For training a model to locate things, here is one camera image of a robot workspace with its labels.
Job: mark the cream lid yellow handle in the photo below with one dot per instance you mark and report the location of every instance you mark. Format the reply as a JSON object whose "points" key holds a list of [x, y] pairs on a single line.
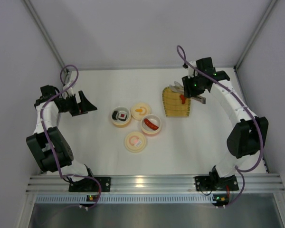
{"points": [[140, 110]]}

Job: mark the red toy sausage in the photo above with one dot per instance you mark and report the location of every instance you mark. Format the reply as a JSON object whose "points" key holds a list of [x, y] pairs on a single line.
{"points": [[150, 124]]}

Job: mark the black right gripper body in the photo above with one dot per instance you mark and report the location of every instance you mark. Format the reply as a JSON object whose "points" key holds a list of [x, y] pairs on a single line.
{"points": [[191, 92]]}

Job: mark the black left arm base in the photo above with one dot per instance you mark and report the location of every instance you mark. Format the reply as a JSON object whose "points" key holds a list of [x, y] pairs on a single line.
{"points": [[89, 185]]}

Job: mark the bamboo serving tray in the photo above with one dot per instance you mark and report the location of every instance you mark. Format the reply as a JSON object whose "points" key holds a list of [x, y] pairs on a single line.
{"points": [[172, 104]]}

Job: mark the cream lid pink handle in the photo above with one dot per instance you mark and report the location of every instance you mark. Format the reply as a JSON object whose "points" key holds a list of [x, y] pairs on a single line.
{"points": [[135, 142]]}

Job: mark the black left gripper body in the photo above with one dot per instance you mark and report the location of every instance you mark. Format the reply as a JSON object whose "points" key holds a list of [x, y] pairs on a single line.
{"points": [[76, 106]]}

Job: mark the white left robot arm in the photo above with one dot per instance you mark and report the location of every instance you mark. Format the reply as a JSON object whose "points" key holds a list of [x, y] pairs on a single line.
{"points": [[47, 144]]}

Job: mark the metal serving tongs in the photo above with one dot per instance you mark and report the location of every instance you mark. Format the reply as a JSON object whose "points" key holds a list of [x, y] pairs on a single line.
{"points": [[178, 88]]}

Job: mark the red sushi roll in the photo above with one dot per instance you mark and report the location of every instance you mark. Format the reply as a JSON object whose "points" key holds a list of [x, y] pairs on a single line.
{"points": [[122, 116]]}

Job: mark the yellow lunch box bowl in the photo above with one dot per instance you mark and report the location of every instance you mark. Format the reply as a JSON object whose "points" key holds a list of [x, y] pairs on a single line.
{"points": [[118, 123]]}

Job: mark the green sushi roll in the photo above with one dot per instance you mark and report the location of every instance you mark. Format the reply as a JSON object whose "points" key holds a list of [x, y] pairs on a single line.
{"points": [[115, 115]]}

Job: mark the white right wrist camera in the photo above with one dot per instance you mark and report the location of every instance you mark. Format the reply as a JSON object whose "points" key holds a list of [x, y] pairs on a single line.
{"points": [[191, 71]]}

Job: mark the grey slotted cable duct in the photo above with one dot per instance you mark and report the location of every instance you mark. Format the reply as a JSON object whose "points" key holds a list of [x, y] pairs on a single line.
{"points": [[127, 198]]}

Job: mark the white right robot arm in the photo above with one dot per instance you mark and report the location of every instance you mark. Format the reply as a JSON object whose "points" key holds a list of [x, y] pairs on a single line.
{"points": [[247, 139]]}

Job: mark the pink lunch box bowl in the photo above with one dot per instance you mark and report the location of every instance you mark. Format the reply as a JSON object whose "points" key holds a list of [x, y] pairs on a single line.
{"points": [[155, 120]]}

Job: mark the aluminium mounting rail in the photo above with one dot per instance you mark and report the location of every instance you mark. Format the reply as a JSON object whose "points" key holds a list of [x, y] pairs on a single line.
{"points": [[148, 184]]}

